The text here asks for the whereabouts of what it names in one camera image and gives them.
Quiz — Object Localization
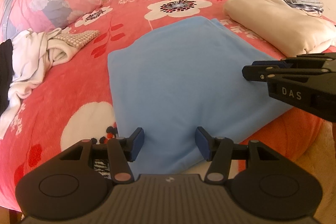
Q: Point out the cream folded garment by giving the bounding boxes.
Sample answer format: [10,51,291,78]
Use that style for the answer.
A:
[223,0,335,57]

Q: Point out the pink purple folded quilt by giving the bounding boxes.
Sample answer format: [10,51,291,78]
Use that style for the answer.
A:
[1,0,102,42]

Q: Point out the white fleece garment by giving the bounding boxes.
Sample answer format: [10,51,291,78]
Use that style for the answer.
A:
[1,28,62,139]

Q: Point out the light blue t-shirt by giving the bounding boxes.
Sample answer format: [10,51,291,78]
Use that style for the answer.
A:
[108,16,290,176]

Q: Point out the black garment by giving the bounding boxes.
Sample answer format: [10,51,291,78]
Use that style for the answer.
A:
[0,39,14,114]

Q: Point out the beige knit sweater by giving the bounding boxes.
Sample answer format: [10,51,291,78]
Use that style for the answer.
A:
[47,30,100,67]

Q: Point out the red floral bed blanket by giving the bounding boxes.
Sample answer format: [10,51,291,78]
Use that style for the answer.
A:
[0,0,336,213]

